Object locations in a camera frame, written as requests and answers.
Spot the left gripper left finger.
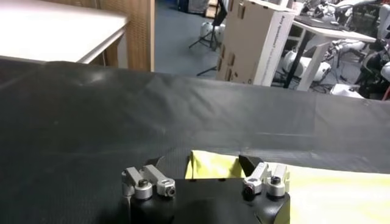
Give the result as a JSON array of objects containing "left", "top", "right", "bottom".
[{"left": 121, "top": 156, "right": 177, "bottom": 201}]

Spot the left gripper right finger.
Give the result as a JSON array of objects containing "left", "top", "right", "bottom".
[{"left": 238, "top": 154, "right": 290, "bottom": 201}]

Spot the yellow-green t-shirt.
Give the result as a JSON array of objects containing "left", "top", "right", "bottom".
[{"left": 185, "top": 149, "right": 390, "bottom": 224}]

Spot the white standing desk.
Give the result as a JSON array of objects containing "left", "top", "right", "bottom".
[{"left": 283, "top": 15, "right": 377, "bottom": 92}]

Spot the tall white cardboard box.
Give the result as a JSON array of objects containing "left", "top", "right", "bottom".
[{"left": 215, "top": 0, "right": 296, "bottom": 87}]

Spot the wooden partition screen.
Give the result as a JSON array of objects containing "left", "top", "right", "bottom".
[{"left": 45, "top": 0, "right": 156, "bottom": 72}]

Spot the black tripod stand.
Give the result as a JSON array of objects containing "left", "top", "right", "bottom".
[{"left": 188, "top": 0, "right": 229, "bottom": 77}]

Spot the grey closed laptop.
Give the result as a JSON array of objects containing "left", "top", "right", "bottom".
[{"left": 294, "top": 15, "right": 345, "bottom": 31}]

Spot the white rectangular table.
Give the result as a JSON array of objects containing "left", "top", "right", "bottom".
[{"left": 0, "top": 0, "right": 129, "bottom": 65}]

